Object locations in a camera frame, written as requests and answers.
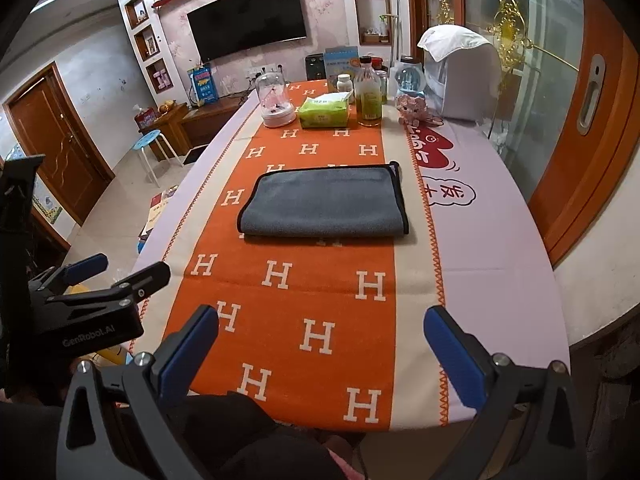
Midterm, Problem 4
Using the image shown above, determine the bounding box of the green tissue pack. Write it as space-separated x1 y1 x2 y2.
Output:
299 93 351 129

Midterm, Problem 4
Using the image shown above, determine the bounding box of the glass dome lamp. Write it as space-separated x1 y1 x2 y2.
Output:
256 72 296 128

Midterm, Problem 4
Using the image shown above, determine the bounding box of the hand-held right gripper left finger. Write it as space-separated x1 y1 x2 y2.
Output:
56 304 220 480

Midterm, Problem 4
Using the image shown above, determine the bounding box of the pink printed tablecloth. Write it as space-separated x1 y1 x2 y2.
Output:
129 91 572 433

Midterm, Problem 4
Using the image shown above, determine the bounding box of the wall television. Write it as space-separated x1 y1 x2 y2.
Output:
187 0 308 62

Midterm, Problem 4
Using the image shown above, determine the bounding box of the white wall shelf unit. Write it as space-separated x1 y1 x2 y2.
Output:
116 0 176 107

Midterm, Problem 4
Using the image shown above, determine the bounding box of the wooden tv cabinet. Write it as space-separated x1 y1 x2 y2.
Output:
150 91 251 163

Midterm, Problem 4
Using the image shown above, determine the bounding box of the glass bottle yellow liquid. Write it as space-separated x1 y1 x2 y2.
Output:
354 57 383 127

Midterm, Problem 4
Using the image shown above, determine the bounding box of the white appliance with cloth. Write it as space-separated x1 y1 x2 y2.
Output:
417 25 503 121

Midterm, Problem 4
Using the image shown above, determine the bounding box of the orange patterned blanket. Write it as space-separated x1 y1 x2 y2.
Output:
131 79 447 432

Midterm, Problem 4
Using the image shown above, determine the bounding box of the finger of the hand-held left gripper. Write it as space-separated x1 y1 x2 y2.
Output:
48 261 172 311
33 254 109 295

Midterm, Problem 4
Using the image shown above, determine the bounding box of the snow globe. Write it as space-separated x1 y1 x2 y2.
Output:
394 56 427 110

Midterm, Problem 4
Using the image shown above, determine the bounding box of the gold hanging ornament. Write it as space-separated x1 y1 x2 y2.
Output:
488 0 581 74

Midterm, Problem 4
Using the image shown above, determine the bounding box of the blue printed box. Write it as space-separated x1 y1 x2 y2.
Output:
324 47 360 93

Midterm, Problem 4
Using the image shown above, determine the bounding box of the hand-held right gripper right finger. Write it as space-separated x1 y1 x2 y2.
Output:
424 306 587 480

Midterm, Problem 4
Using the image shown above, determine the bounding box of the wooden door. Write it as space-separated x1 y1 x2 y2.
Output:
3 62 116 227

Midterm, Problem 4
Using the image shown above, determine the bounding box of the blue standing box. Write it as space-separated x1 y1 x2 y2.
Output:
188 66 219 107

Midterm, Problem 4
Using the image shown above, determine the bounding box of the blue round stool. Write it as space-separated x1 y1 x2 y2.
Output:
132 130 184 183

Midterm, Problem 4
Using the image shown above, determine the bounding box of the grey towel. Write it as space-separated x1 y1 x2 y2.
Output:
237 162 410 239

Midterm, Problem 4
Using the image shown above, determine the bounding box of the orange framed glass door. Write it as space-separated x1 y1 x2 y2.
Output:
406 0 640 267

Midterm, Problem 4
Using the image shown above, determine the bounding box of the red tissue box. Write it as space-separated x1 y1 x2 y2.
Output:
133 108 161 134

